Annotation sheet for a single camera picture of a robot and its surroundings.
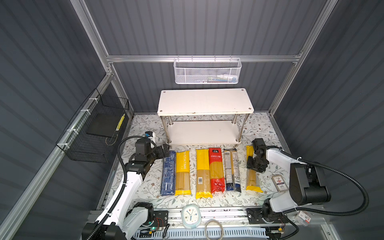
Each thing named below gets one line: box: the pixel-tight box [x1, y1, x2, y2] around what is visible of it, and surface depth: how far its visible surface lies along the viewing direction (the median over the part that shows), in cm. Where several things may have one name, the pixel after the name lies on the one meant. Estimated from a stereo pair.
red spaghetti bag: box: [209, 147, 226, 194], surface depth 89 cm
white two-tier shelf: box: [157, 88, 255, 145], surface depth 97 cm
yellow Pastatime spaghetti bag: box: [175, 150, 192, 196], surface depth 88 cm
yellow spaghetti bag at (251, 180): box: [246, 145, 263, 193], surface depth 84 cm
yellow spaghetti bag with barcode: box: [195, 148, 213, 199], surface depth 87 cm
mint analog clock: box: [181, 204, 202, 229], surface depth 74 cm
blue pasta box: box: [160, 151, 176, 196], surface depth 86 cm
